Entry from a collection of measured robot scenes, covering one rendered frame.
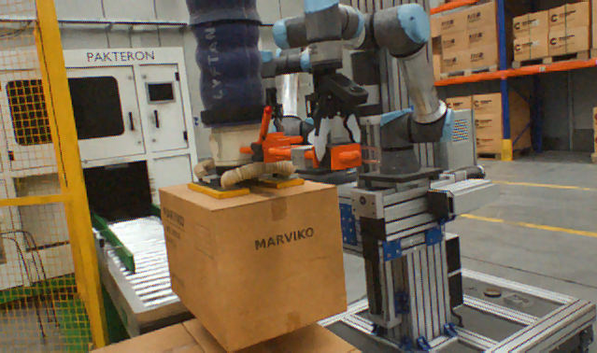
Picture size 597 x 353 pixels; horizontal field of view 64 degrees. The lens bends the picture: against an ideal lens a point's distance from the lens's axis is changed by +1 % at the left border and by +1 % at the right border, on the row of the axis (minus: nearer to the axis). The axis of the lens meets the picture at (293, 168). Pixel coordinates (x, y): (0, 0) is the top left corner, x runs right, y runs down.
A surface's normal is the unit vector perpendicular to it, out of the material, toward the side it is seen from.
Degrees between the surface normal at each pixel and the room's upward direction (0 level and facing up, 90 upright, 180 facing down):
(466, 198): 90
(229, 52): 69
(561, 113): 90
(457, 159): 90
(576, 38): 90
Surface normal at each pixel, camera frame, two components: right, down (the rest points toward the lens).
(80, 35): 0.55, 0.04
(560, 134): -0.83, 0.15
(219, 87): -0.19, -0.09
